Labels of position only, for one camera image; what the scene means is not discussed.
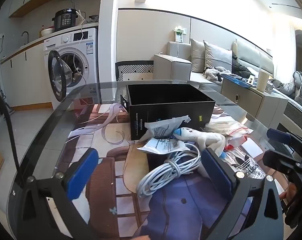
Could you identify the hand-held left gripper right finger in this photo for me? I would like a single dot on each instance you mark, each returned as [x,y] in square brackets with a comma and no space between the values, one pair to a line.
[217,175]

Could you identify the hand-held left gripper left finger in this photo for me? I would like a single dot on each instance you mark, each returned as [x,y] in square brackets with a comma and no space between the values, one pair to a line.
[82,175]

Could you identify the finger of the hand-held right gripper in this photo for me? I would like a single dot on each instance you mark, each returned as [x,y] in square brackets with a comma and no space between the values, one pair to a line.
[276,161]
[278,135]

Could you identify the black white printed bag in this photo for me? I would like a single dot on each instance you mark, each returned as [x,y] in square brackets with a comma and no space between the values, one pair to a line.
[246,166]

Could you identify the white plush toy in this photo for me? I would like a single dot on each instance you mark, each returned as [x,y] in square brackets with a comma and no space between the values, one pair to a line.
[203,137]

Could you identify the white foil packet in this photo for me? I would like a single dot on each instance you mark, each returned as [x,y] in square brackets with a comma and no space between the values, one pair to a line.
[161,147]
[163,127]

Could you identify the black cardboard box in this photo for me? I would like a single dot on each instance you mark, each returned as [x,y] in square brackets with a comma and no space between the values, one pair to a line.
[166,105]

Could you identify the person's right hand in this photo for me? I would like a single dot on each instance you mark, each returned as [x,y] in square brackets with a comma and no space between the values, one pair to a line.
[287,195]

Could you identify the printed rug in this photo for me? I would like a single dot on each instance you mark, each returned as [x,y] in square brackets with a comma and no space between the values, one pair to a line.
[103,180]

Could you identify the bed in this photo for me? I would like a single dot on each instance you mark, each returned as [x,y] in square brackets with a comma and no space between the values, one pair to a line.
[298,112]

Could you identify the beige side cabinet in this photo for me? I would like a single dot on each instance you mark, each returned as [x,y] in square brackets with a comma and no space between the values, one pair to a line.
[251,100]

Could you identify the clear zip bag cream cloth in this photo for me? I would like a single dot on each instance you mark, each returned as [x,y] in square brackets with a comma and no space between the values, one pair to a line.
[231,128]

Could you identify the grey down jacket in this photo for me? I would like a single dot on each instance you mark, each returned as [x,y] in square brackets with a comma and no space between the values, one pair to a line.
[299,85]

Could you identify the beige cylinder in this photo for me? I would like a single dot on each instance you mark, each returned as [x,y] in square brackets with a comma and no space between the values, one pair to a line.
[262,81]

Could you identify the white plastic strip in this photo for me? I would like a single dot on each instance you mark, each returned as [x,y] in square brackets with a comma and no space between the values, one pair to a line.
[108,122]

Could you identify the blue flat box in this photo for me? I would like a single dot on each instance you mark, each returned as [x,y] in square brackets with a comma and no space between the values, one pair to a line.
[234,80]

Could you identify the black jacket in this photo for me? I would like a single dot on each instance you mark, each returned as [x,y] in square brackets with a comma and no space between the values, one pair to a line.
[239,67]

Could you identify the grey furry cloth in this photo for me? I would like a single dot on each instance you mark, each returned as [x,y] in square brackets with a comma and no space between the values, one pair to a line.
[213,73]

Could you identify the grey pillow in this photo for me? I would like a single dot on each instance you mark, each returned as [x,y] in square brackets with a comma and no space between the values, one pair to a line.
[197,55]
[217,57]

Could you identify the kitchen cabinet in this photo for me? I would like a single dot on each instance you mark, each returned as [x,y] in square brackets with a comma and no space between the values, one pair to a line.
[25,80]

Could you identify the beige sofa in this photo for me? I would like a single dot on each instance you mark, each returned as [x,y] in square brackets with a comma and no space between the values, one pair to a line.
[173,67]

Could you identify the black white patterned chair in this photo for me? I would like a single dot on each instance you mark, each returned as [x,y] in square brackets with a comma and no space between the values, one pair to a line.
[134,70]

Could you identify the white washing machine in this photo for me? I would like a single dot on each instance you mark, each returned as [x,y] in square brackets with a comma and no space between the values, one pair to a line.
[63,47]

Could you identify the white bowl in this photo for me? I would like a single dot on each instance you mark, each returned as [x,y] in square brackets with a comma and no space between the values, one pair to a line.
[47,32]

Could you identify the kitchen faucet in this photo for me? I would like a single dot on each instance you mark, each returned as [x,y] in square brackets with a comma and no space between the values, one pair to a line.
[25,33]

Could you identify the black pressure cooker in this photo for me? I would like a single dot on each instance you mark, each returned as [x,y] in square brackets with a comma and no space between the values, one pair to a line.
[64,20]

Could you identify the small picture frame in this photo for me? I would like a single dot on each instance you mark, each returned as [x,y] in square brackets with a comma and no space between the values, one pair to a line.
[250,80]

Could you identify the wall charger holder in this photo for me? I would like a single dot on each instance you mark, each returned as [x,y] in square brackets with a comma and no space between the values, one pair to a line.
[179,33]

